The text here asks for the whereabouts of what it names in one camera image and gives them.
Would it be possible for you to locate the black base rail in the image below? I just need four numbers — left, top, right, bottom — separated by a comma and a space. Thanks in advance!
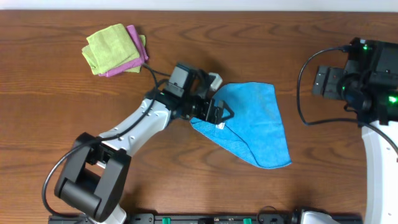
48, 213, 363, 224

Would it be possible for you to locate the green folded cloth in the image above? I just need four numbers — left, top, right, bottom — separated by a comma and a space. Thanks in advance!
82, 24, 135, 76

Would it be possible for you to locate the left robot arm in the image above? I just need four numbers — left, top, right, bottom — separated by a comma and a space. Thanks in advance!
54, 69, 234, 223

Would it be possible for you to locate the pink folded cloth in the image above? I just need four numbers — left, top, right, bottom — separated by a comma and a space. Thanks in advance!
99, 25, 149, 77

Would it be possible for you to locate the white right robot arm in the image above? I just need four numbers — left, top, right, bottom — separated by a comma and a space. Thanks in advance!
292, 37, 397, 224

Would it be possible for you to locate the blue microfiber cloth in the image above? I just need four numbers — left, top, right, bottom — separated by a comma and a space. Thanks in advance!
190, 82, 292, 169

